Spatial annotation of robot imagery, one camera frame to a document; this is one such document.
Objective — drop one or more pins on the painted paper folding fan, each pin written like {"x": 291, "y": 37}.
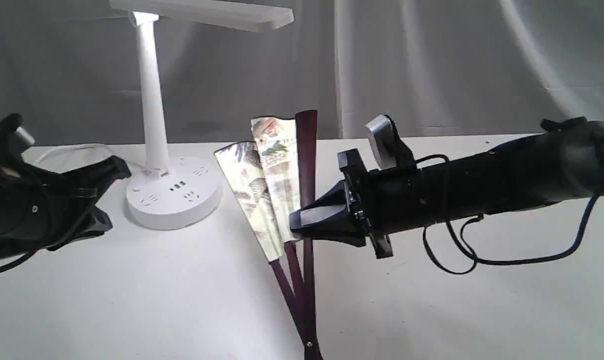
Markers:
{"x": 264, "y": 177}

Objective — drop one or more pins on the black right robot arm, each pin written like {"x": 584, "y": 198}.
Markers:
{"x": 564, "y": 162}

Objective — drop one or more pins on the grey backdrop curtain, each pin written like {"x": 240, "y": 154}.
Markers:
{"x": 438, "y": 67}

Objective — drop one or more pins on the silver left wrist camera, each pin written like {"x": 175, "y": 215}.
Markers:
{"x": 14, "y": 139}

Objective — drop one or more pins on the white desk lamp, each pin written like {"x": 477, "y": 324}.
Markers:
{"x": 172, "y": 193}

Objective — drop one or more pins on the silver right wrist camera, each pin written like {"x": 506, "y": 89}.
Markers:
{"x": 387, "y": 146}

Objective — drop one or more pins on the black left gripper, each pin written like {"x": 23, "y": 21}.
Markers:
{"x": 42, "y": 209}

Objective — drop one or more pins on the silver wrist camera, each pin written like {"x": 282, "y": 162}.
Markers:
{"x": 387, "y": 146}
{"x": 14, "y": 139}

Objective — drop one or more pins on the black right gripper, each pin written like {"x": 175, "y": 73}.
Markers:
{"x": 381, "y": 202}

